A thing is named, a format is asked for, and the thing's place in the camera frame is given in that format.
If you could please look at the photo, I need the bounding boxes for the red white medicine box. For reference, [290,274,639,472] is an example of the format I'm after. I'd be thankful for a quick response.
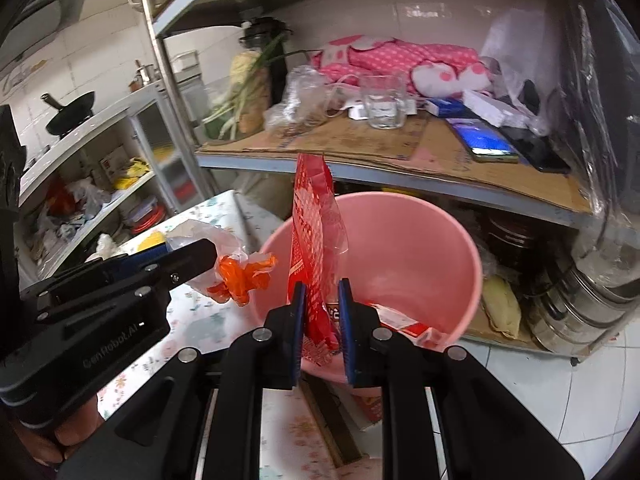
[371,304,448,350]

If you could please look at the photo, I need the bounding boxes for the white orange plastic bag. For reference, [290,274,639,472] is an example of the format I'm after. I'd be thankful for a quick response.
[165,219,278,307]

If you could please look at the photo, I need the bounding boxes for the red plastic wrapper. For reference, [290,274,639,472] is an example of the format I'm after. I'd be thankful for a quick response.
[288,154,348,366]

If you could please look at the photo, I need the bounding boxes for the white kitchen cabinet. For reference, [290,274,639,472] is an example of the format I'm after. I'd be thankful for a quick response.
[15,84,215,286]

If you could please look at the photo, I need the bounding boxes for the pink plastic trash bucket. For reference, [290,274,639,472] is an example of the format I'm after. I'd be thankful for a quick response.
[247,190,484,386]

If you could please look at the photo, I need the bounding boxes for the person's left hand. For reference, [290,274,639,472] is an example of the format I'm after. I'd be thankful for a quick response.
[9,396,104,467]

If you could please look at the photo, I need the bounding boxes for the yellow sponge far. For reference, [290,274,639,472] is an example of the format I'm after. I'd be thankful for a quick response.
[137,231,165,252]

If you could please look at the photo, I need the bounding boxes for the black wok upper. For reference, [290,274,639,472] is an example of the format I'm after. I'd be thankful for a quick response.
[40,91,96,139]

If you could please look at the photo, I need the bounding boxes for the stacked steel steamer pots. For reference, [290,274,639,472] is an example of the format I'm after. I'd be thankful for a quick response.
[526,250,639,363]

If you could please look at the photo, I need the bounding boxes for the vegetables in jar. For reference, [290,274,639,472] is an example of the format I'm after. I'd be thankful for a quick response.
[202,16,292,143]

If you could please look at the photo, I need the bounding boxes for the clear plastic bag on shelf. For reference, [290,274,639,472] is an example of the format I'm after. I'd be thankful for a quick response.
[264,65,330,136]

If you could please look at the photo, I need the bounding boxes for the cardboard shelf liner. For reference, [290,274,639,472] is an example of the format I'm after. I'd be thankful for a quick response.
[196,114,591,226]

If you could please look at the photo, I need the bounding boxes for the smartphone with blue screen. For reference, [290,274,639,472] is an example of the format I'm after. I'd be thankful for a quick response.
[446,118,520,164]

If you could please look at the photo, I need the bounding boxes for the clear glass mug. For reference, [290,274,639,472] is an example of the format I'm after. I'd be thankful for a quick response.
[359,73,407,130]

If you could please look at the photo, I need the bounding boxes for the black smartphone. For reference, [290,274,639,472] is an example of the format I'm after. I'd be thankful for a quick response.
[499,126,570,174]

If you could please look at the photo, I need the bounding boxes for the white box on shelf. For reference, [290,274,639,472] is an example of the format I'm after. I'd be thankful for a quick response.
[462,90,528,129]

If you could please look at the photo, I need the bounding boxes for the metal storage shelf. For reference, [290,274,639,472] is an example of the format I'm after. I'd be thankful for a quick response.
[141,0,593,229]

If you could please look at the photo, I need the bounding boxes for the pink polka dot cloth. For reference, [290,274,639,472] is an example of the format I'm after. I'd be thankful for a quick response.
[310,35,491,99]

